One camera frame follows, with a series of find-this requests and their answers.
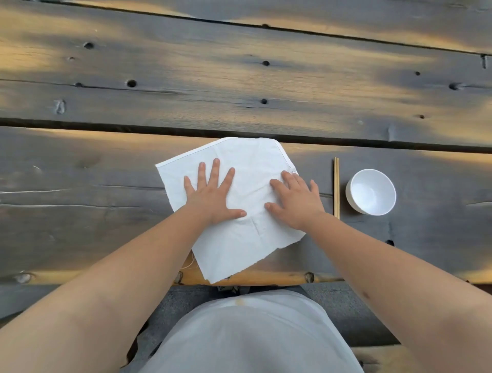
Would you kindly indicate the person's left forearm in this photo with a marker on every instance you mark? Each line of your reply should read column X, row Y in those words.
column 103, row 284

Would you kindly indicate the person's left little finger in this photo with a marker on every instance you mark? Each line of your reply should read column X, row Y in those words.
column 188, row 186

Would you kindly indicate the white bowl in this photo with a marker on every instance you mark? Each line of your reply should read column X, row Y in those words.
column 371, row 192

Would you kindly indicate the person's right little finger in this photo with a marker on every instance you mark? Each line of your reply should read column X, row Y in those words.
column 315, row 187

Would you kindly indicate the person's white shirt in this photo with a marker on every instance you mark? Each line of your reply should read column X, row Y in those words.
column 250, row 334

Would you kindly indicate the white cloth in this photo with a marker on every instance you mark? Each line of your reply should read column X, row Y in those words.
column 250, row 169

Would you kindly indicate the person's left hand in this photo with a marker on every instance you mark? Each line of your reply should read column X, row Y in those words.
column 209, row 200

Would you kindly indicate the person's left middle finger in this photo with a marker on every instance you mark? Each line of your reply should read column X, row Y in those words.
column 214, row 173

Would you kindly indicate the person's right middle finger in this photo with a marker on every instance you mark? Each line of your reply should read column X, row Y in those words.
column 289, row 180

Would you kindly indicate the wooden chopstick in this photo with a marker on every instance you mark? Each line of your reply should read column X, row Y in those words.
column 338, row 188

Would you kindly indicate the person's right forearm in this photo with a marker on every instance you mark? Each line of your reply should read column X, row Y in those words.
column 399, row 284

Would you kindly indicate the person's right thumb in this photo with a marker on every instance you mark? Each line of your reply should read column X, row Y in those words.
column 273, row 208

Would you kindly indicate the person's left thumb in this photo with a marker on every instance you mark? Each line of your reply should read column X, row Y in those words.
column 234, row 214

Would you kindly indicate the person's right hand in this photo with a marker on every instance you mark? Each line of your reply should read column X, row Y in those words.
column 298, row 203

